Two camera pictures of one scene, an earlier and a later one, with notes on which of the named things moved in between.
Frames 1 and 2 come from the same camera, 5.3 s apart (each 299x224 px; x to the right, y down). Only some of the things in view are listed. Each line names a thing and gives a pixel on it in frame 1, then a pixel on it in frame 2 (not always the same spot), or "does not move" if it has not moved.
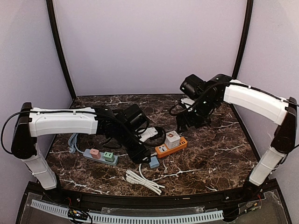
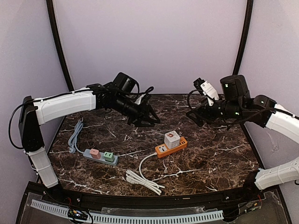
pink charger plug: (95, 153) does not move
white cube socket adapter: (172, 139) does not move
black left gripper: (140, 154) -> (141, 114)
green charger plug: (109, 156) does not move
